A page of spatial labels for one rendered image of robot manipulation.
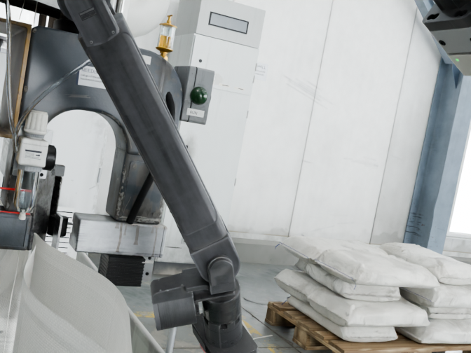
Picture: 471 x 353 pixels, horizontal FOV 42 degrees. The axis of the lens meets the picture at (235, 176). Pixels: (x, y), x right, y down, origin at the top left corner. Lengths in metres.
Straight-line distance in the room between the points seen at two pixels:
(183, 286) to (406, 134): 5.85
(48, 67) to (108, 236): 0.27
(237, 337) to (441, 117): 5.97
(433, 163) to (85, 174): 4.06
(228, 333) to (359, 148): 5.40
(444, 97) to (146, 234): 5.97
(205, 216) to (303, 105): 5.06
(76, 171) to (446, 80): 4.30
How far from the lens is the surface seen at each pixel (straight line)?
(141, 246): 1.01
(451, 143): 6.53
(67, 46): 0.95
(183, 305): 0.87
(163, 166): 0.78
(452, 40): 0.86
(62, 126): 3.73
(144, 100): 0.75
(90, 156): 3.78
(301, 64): 5.82
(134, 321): 1.55
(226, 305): 0.88
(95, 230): 0.99
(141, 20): 4.16
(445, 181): 6.55
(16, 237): 0.96
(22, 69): 0.93
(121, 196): 0.99
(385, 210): 6.59
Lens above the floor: 1.25
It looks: 5 degrees down
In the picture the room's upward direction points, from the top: 10 degrees clockwise
